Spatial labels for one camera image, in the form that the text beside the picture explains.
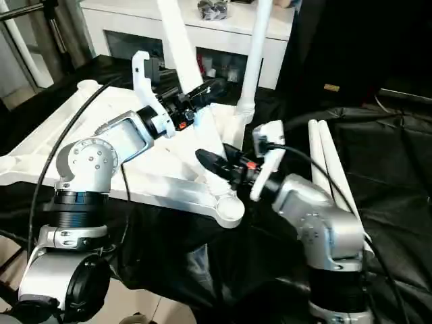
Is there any black work mat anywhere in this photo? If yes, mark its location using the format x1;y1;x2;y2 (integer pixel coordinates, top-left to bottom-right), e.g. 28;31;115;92
0;53;432;324

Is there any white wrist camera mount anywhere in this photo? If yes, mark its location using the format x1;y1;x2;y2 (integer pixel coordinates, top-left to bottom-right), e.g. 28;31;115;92
248;119;287;203
130;50;177;140

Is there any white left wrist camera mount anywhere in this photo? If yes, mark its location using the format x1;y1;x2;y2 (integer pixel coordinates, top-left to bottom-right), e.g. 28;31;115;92
130;50;177;140

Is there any grey crumpled bag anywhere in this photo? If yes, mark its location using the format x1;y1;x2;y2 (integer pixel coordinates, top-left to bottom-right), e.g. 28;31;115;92
196;0;231;22

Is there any black backdrop cloth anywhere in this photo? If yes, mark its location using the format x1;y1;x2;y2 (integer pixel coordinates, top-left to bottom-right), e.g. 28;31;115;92
276;0;432;109

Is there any grey metal rack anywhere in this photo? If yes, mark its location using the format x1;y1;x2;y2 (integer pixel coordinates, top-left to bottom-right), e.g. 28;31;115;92
0;0;96;111

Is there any white glass-door sideboard cabinet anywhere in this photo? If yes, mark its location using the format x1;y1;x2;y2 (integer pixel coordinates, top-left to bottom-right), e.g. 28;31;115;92
80;0;296;91

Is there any white plastic table leg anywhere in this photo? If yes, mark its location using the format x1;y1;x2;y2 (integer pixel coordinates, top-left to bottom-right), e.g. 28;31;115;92
307;119;334;195
155;0;238;197
234;0;273;119
316;120;375;259

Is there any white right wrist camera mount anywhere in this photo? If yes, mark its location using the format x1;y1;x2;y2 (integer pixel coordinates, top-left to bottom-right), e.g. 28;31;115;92
248;119;287;203

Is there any white plastic table top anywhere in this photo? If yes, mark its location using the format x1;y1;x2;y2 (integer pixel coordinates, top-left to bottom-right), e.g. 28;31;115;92
0;80;257;231

